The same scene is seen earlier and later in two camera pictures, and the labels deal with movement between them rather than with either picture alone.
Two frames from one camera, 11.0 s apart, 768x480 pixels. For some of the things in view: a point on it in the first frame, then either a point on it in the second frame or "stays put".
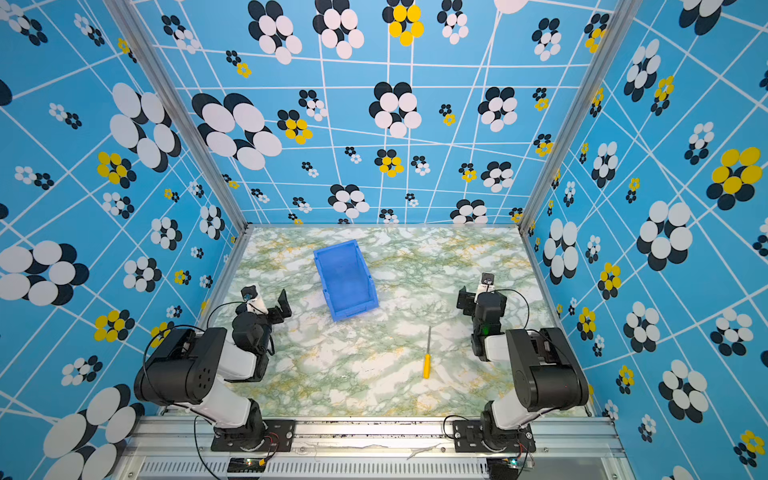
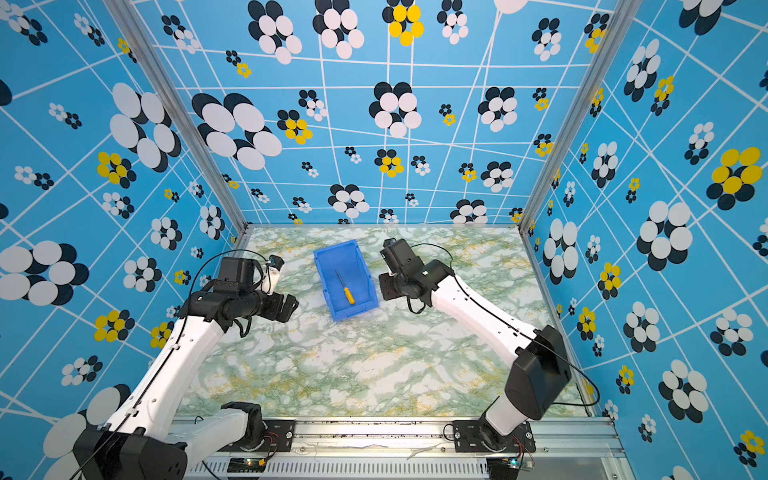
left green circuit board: (246, 464) stays put
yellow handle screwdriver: (427, 357) to (346, 291)
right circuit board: (502, 468) stays put
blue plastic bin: (347, 283) stays put
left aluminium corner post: (181, 107) stays put
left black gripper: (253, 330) to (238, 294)
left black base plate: (280, 437) stays put
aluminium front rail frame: (181, 448) stays put
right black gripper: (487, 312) to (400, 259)
